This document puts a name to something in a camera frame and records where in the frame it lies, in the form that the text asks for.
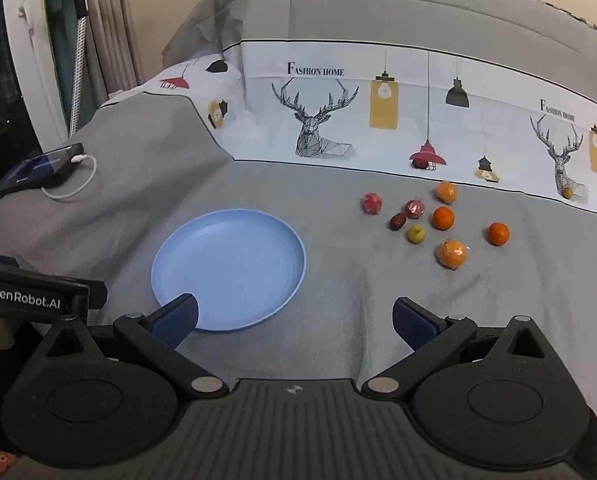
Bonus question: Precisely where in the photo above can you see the plastic-wrapped mandarin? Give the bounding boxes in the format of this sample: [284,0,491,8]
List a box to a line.
[436,237,469,270]
[435,180,460,205]

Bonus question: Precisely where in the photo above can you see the white window frame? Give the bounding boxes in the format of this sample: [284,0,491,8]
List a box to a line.
[2,0,72,157]

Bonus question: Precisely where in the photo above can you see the black smartphone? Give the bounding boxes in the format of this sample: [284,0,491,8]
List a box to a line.
[0,143,86,197]

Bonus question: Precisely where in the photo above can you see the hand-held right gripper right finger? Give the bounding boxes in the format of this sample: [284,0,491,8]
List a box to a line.
[361,297,550,400]

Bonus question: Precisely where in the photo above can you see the blue round plate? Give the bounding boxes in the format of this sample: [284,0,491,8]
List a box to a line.
[151,210,308,332]

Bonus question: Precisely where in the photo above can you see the white charging cable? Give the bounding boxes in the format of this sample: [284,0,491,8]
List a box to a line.
[41,152,98,201]

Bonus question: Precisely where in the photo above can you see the green curtain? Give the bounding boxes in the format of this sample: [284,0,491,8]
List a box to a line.
[47,0,82,128]

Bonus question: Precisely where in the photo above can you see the grey curtain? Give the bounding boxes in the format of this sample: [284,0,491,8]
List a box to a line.
[83,0,145,111]

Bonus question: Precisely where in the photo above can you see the dotted white pole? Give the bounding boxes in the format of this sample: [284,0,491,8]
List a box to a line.
[68,14,88,137]

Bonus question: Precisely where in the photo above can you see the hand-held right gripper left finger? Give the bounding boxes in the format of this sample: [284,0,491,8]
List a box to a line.
[42,293,229,401]

